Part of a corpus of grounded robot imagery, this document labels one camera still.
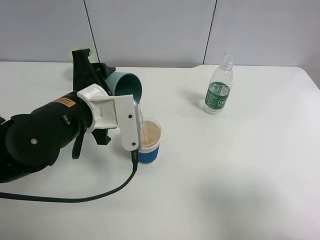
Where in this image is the teal plastic cup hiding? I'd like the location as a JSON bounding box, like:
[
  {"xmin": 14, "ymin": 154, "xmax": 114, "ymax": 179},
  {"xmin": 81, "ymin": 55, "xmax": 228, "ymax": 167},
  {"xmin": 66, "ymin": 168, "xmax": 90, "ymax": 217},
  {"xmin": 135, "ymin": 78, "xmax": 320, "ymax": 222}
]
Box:
[{"xmin": 105, "ymin": 72, "xmax": 143, "ymax": 104}]

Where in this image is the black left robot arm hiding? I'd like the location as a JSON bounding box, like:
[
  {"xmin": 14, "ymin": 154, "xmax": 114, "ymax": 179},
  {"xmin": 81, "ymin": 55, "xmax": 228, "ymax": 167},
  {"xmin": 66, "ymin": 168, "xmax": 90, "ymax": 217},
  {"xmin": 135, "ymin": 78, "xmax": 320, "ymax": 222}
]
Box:
[{"xmin": 0, "ymin": 48, "xmax": 116, "ymax": 183}]

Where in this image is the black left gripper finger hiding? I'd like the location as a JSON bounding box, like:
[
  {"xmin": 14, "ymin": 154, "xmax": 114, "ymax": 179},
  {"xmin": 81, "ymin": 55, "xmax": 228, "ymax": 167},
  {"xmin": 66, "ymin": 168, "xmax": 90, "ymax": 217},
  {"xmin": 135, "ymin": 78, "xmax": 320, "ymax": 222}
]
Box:
[
  {"xmin": 91, "ymin": 62, "xmax": 116, "ymax": 88},
  {"xmin": 73, "ymin": 52, "xmax": 110, "ymax": 94}
]

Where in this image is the clear bottle green label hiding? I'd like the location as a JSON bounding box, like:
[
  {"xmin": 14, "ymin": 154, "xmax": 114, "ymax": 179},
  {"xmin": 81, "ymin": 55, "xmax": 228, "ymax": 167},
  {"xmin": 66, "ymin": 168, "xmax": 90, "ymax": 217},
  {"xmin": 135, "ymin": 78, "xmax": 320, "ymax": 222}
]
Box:
[{"xmin": 203, "ymin": 54, "xmax": 234, "ymax": 115}]

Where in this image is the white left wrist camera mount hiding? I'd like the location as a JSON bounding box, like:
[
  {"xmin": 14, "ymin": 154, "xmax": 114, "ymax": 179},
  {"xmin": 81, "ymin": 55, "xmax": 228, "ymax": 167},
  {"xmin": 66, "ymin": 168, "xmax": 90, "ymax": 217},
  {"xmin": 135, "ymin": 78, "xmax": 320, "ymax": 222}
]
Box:
[{"xmin": 77, "ymin": 84, "xmax": 141, "ymax": 151}]

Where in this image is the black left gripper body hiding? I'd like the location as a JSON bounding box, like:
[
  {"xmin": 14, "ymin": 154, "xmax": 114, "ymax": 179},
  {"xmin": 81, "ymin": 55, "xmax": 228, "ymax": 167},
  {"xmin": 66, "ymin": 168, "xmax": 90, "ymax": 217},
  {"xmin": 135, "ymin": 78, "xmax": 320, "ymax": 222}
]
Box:
[{"xmin": 89, "ymin": 127, "xmax": 116, "ymax": 145}]

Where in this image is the pale green plastic cup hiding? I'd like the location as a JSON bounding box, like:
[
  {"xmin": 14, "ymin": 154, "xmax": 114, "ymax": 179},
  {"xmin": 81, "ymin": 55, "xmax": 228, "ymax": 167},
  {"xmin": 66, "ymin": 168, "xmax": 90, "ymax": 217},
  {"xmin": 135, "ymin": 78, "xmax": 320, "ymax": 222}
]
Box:
[{"xmin": 68, "ymin": 47, "xmax": 97, "ymax": 64}]

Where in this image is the glass cup blue sleeve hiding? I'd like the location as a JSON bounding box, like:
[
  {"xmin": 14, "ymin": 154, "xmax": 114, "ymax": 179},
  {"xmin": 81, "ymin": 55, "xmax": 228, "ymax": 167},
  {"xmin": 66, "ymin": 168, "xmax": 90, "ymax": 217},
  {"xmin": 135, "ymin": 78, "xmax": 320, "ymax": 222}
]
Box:
[{"xmin": 138, "ymin": 118, "xmax": 162, "ymax": 164}]

